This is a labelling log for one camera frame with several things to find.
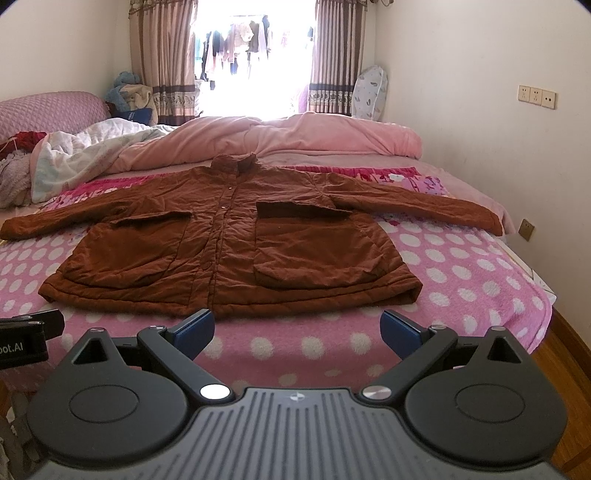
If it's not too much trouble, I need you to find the brown padded jacket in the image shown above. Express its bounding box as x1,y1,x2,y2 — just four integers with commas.
1,155,503,318

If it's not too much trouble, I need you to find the pile of bags and clothes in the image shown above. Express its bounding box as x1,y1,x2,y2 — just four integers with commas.
104,71,158,126

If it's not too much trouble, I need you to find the pink polka dot blanket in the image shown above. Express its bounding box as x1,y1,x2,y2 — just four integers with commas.
1,216,552,391

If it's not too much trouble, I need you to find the lavender knit blanket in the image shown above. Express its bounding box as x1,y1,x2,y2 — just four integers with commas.
0,150,31,209

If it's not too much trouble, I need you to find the pink floral blanket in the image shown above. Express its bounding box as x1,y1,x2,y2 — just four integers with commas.
40,165,451,212

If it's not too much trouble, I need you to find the white floral duvet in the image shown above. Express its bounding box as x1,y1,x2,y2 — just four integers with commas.
30,118,174,203

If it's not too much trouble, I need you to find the red garment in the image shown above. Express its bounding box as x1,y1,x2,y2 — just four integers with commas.
0,131,47,160

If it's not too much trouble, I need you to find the purple quilted headboard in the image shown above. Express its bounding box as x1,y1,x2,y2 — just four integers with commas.
0,91,110,141

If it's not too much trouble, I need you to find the pink quilt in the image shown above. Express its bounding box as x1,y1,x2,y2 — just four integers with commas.
106,112,423,174

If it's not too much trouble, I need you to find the left striped curtain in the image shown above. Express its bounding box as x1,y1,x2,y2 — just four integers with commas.
128,0,198,126

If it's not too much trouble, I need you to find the striped curtain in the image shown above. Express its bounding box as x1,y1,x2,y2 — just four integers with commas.
128,0,198,126
308,0,368,116

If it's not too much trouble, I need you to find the hanging laundry outside window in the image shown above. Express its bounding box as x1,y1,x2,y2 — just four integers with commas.
197,14,317,91

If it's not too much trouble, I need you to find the right striped curtain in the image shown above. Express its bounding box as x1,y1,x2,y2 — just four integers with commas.
308,0,368,116

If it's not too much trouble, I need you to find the brass wall socket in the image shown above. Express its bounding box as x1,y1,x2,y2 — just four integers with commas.
518,219,535,242

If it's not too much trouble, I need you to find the white wall socket strip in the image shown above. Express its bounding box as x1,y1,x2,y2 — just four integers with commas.
518,85,557,110

